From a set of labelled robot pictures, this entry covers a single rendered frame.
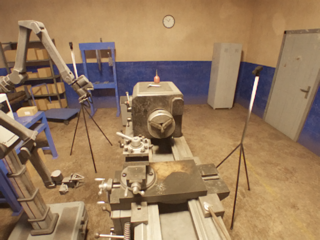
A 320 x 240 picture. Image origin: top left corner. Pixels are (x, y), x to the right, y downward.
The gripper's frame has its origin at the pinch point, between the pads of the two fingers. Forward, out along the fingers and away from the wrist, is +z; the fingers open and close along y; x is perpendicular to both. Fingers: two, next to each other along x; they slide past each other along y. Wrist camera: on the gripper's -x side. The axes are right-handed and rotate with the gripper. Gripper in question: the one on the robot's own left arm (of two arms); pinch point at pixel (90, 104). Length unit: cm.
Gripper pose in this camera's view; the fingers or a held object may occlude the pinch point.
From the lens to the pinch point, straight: 137.6
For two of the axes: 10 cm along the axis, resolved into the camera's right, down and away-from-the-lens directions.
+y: -1.8, -4.2, 8.9
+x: -8.5, 5.2, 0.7
